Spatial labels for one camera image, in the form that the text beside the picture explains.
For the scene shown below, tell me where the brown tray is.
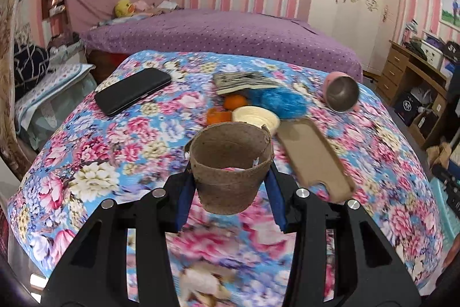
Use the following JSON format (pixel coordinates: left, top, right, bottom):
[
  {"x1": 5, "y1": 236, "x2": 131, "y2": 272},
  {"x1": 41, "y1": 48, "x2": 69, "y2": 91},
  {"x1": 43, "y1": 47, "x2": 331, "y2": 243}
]
[{"x1": 275, "y1": 117, "x2": 356, "y2": 203}]

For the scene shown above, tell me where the wooden desk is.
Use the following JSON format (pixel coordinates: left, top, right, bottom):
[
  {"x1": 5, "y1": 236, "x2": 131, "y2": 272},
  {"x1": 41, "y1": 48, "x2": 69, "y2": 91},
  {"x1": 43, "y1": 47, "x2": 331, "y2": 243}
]
[{"x1": 375, "y1": 40, "x2": 457, "y2": 149}]

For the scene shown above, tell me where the pink metal cup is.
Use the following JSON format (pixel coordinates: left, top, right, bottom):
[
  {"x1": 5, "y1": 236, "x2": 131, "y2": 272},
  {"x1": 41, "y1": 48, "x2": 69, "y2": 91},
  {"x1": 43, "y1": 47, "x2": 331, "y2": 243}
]
[{"x1": 322, "y1": 71, "x2": 360, "y2": 113}]

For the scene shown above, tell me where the pink covered headboard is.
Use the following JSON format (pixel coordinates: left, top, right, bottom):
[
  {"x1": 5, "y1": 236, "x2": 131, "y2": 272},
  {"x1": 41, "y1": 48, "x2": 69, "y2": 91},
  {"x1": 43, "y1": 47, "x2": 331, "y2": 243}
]
[{"x1": 63, "y1": 0, "x2": 169, "y2": 38}]

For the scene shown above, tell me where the dotted cloth cover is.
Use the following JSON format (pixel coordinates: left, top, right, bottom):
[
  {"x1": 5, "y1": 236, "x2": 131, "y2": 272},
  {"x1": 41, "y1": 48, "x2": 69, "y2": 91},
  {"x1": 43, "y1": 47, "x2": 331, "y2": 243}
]
[{"x1": 14, "y1": 62, "x2": 96, "y2": 135}]

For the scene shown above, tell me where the blue mesh bag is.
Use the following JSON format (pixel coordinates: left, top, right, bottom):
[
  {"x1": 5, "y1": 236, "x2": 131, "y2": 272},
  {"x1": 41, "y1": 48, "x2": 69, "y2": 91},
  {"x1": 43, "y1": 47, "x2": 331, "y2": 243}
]
[{"x1": 246, "y1": 87, "x2": 309, "y2": 119}]

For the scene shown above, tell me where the teal plastic basket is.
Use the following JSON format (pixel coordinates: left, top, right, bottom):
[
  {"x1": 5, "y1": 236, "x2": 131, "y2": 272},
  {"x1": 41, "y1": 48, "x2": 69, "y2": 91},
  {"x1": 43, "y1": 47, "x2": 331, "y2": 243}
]
[{"x1": 429, "y1": 178, "x2": 460, "y2": 252}]

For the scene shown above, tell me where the wall poster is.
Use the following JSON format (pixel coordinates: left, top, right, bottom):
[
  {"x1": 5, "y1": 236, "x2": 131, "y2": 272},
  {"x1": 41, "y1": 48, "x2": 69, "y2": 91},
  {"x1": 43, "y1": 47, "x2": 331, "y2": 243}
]
[{"x1": 441, "y1": 0, "x2": 460, "y2": 28}]

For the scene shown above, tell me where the white paper bowl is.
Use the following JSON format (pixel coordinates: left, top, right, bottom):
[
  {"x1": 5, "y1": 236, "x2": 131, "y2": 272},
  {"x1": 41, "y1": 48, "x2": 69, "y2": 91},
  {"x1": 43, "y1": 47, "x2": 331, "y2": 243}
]
[{"x1": 232, "y1": 106, "x2": 280, "y2": 136}]

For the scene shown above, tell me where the striped flat packet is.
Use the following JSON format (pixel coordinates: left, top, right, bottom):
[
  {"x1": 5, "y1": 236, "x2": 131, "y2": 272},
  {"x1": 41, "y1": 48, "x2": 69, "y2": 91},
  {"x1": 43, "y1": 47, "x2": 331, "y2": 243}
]
[{"x1": 213, "y1": 71, "x2": 279, "y2": 95}]

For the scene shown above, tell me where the brown fibre pot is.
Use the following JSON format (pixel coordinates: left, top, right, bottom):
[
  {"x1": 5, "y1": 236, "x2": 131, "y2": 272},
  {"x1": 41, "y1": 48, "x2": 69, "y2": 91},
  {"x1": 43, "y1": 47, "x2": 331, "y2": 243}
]
[{"x1": 184, "y1": 123, "x2": 274, "y2": 215}]

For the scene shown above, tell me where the beige cloth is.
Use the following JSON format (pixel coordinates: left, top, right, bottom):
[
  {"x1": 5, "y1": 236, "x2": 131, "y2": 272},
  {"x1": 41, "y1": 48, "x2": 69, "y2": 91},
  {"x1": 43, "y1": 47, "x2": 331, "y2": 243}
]
[{"x1": 154, "y1": 0, "x2": 178, "y2": 14}]

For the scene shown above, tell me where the white storage box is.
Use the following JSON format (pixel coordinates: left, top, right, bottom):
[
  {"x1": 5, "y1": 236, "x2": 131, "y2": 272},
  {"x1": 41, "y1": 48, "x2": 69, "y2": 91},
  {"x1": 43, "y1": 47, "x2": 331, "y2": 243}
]
[{"x1": 420, "y1": 40, "x2": 446, "y2": 68}]

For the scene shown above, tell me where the black box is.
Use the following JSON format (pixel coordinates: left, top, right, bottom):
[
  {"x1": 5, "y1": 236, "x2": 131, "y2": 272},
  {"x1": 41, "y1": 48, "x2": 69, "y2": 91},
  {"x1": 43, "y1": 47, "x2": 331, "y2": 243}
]
[{"x1": 393, "y1": 91, "x2": 421, "y2": 126}]

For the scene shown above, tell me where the floral blanket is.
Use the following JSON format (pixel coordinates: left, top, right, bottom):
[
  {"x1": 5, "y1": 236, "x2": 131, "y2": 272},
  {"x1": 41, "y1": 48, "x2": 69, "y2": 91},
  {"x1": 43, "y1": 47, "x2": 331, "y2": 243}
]
[{"x1": 7, "y1": 50, "x2": 444, "y2": 307}]

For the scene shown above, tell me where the yellow duck plush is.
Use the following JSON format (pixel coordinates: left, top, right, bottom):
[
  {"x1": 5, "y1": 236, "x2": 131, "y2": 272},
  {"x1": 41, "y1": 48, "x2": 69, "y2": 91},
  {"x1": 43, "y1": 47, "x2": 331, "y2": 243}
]
[{"x1": 114, "y1": 0, "x2": 135, "y2": 19}]

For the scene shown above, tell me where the orange tangerine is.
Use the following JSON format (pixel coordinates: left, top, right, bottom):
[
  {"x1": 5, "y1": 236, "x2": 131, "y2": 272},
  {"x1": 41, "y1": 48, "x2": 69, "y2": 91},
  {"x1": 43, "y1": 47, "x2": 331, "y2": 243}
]
[
  {"x1": 206, "y1": 108, "x2": 231, "y2": 125},
  {"x1": 223, "y1": 95, "x2": 249, "y2": 110}
]

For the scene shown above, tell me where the white wardrobe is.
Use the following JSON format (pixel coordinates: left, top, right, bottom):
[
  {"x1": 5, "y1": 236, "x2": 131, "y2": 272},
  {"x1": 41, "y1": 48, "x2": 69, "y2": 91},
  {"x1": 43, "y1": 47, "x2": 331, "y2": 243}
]
[{"x1": 305, "y1": 0, "x2": 401, "y2": 77}]

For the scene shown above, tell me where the person's right hand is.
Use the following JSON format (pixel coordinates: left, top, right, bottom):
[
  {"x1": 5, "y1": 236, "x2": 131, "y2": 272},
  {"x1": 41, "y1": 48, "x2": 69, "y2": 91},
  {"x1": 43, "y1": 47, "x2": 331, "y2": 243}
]
[{"x1": 441, "y1": 234, "x2": 460, "y2": 269}]

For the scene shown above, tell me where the brown floral curtain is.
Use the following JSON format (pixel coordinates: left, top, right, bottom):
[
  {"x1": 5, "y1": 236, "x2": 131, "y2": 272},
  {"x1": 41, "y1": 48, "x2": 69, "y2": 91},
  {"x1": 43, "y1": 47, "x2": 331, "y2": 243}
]
[{"x1": 0, "y1": 0, "x2": 26, "y2": 180}]

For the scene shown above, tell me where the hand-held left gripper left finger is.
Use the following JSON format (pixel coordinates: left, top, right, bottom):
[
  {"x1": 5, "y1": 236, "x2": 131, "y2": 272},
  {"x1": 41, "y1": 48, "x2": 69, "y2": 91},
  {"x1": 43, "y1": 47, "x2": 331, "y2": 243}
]
[{"x1": 41, "y1": 167, "x2": 196, "y2": 307}]

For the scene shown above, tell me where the bed with purple sheet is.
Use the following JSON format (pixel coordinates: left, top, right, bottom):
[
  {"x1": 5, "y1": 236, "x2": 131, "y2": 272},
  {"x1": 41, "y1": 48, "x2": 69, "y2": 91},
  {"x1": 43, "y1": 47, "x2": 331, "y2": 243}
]
[{"x1": 84, "y1": 8, "x2": 363, "y2": 83}]

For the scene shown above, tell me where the black white patterned bag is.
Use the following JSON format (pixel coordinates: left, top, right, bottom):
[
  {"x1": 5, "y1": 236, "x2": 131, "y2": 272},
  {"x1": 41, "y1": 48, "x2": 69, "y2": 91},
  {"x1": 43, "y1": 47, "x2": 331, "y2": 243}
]
[{"x1": 14, "y1": 44, "x2": 51, "y2": 92}]

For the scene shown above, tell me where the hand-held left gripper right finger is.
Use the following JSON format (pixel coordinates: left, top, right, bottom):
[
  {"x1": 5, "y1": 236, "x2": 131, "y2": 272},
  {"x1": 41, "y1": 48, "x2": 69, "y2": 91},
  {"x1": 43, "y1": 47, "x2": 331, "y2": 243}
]
[{"x1": 264, "y1": 163, "x2": 423, "y2": 307}]

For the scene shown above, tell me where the black flat case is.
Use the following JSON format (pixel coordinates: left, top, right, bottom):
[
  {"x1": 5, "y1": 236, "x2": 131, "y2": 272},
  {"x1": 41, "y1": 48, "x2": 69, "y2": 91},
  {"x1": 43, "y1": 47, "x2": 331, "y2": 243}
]
[{"x1": 94, "y1": 68, "x2": 172, "y2": 116}]

